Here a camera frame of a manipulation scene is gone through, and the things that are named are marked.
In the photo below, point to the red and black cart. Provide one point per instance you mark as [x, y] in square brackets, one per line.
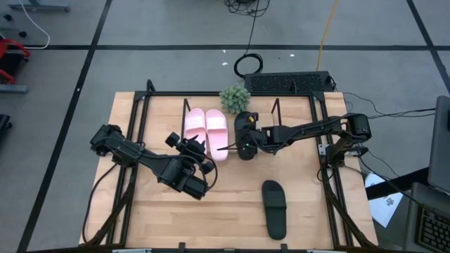
[10, 63]

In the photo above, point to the grey desk unit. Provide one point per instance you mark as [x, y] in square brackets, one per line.
[422, 196]

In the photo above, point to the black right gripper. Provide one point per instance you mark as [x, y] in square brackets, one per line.
[263, 138]

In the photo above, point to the wooden shelf with black frame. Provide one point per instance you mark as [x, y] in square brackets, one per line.
[231, 128]

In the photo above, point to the black slide sandal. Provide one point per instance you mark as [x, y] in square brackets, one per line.
[246, 154]
[274, 211]

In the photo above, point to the grey metal table foot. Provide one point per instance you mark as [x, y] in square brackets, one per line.
[38, 6]
[12, 88]

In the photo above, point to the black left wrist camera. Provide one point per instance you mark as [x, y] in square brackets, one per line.
[172, 140]

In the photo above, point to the black chair base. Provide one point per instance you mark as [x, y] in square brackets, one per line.
[4, 124]

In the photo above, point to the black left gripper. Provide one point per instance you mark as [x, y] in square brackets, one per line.
[195, 156]

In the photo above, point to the black keyboard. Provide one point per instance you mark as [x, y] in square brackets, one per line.
[288, 82]

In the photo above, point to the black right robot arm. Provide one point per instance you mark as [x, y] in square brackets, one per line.
[309, 128]

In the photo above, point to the white paper sheet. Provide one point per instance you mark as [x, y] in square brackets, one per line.
[385, 207]

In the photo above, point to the grey laptop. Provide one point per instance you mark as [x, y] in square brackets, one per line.
[441, 147]

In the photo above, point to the green potted succulent plant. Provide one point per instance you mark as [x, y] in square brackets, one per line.
[235, 98]

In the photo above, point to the black desk bar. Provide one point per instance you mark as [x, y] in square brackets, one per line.
[397, 184]

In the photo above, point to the pink slide sandal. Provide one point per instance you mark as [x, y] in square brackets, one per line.
[195, 123]
[216, 130]

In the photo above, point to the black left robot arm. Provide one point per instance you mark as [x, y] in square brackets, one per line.
[123, 149]

